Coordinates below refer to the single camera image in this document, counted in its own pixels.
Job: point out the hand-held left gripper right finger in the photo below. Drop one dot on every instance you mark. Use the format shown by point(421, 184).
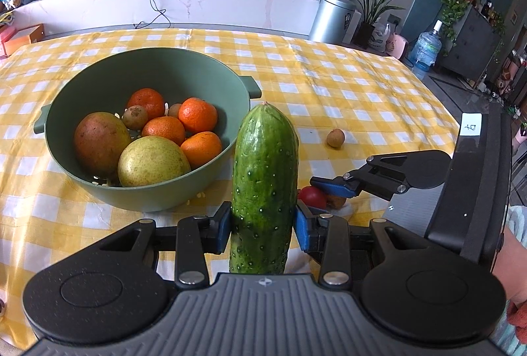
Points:
point(300, 230)

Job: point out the pink small appliance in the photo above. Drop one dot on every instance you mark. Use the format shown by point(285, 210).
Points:
point(397, 47)

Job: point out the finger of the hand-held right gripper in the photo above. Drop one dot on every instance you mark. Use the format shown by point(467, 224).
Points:
point(335, 186)

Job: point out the person's right forearm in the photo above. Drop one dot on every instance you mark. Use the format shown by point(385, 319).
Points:
point(512, 265)

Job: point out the brown longan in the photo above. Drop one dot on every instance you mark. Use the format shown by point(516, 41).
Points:
point(336, 137)
point(175, 111)
point(336, 202)

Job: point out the yellow green pear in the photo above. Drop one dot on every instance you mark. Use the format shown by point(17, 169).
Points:
point(152, 162)

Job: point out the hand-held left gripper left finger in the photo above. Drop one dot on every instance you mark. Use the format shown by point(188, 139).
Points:
point(224, 230)

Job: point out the yellow checked tablecloth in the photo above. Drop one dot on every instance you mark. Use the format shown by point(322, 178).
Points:
point(329, 92)

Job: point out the red green mango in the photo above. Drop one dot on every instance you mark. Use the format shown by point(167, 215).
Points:
point(99, 141)

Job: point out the red cloth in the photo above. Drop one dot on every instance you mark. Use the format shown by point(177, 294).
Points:
point(518, 314)

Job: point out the brown cardboard box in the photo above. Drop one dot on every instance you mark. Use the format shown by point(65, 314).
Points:
point(26, 38)

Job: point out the green cucumber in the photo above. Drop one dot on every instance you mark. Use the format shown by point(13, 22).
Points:
point(263, 183)

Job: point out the silver pedal trash can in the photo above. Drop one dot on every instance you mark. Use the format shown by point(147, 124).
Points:
point(331, 20)

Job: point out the blue water jug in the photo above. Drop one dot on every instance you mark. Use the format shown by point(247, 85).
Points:
point(426, 51)

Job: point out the dark grey side cabinet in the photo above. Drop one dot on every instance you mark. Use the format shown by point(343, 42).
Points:
point(469, 43)

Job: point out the red tomato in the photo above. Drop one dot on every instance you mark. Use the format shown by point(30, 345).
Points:
point(312, 197)

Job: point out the green colander bowl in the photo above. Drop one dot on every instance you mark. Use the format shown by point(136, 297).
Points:
point(185, 67)

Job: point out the small brown kiwi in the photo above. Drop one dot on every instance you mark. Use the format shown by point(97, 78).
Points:
point(135, 117)

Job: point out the orange mandarin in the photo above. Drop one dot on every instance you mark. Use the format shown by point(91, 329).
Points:
point(204, 149)
point(164, 130)
point(145, 100)
point(197, 115)

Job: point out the white plastic bag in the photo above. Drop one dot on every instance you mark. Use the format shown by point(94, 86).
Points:
point(381, 36)

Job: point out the tall-leaf potted plant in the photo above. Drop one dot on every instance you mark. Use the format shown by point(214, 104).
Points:
point(372, 10)

